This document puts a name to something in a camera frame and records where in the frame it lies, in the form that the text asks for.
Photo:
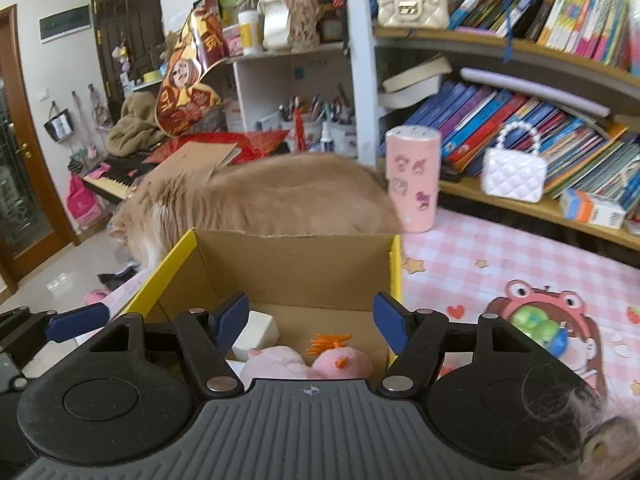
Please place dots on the red gold foil balloon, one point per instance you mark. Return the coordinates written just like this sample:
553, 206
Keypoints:
184, 98

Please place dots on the wooden bookshelf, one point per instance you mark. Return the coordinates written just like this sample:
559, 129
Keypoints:
617, 91

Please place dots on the white storage cabinet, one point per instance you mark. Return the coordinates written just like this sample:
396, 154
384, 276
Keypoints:
271, 90

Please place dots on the light pink plush pig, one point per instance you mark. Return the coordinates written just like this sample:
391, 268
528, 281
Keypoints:
279, 362

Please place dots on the green frog toy blue cap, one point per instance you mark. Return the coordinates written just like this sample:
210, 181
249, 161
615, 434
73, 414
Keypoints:
535, 323

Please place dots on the beige blanket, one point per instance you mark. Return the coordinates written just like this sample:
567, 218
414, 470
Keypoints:
137, 128

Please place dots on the orange white medicine box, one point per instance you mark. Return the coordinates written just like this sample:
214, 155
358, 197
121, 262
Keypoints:
592, 209

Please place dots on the pink sticker cup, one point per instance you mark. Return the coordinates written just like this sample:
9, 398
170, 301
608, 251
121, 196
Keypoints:
412, 172

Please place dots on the white quilted pearl handbag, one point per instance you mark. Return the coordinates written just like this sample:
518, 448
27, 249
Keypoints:
513, 174

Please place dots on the yellow cardboard box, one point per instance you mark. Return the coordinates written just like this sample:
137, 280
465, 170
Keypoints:
311, 285

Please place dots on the cream quilted handbag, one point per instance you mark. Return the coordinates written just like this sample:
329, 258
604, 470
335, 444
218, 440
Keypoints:
413, 14

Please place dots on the orange fluffy cat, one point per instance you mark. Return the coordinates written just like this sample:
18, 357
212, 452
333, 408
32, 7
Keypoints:
286, 195

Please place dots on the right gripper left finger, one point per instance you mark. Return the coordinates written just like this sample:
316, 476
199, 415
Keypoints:
204, 339

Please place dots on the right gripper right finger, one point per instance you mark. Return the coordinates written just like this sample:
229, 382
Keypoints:
417, 339

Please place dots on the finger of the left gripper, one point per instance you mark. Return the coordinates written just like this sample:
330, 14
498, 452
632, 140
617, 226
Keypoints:
73, 323

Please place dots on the pink plush chick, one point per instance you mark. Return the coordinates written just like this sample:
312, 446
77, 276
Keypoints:
335, 359

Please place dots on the white square bottle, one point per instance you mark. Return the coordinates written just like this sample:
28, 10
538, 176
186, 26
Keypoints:
260, 332

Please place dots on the black electric piano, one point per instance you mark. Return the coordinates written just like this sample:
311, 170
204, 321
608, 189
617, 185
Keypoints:
116, 178

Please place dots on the pink checkered table mat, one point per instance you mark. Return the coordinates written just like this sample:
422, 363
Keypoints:
465, 267

